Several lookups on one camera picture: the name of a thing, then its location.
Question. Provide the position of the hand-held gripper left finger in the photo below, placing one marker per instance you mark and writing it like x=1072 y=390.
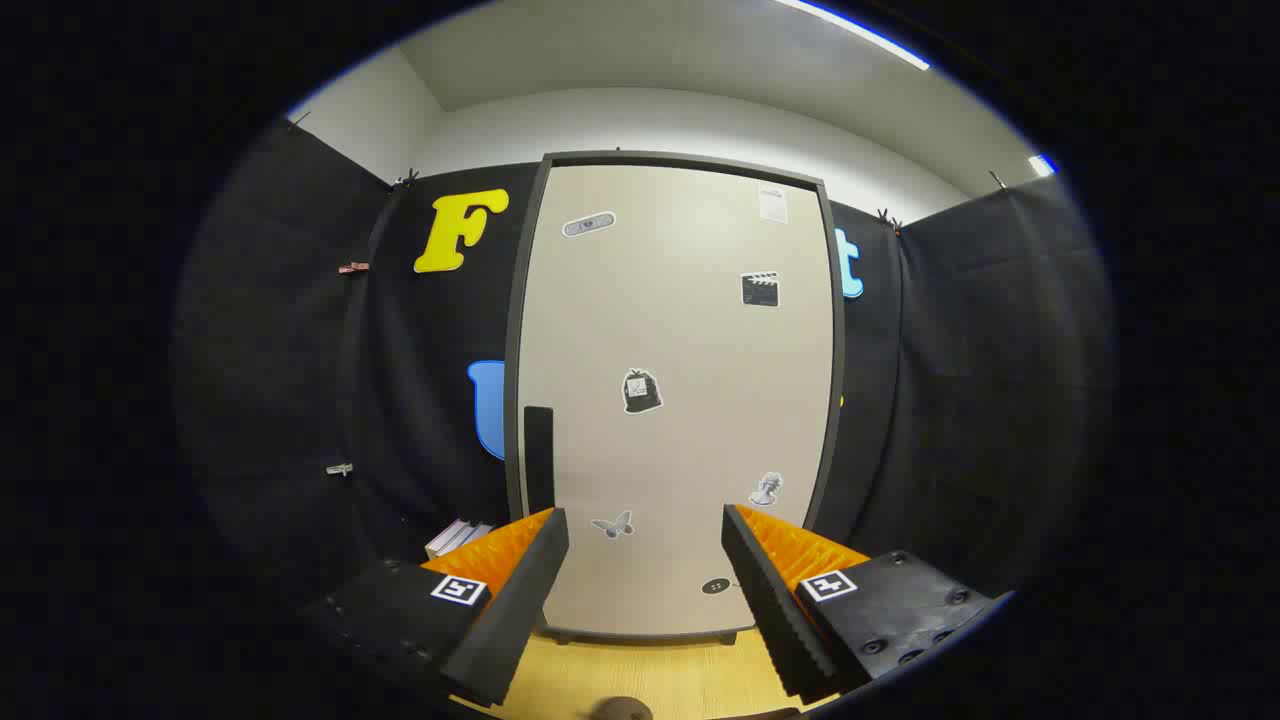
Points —
x=520 y=600

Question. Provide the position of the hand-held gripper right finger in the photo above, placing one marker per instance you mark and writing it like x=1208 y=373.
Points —
x=765 y=600

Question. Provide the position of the white book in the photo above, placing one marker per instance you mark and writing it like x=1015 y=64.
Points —
x=445 y=540

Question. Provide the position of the black backdrop cloth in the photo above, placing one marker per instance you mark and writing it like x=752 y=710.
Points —
x=950 y=400

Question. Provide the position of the ceiling light strip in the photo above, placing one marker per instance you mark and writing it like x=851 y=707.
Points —
x=1041 y=166
x=860 y=32

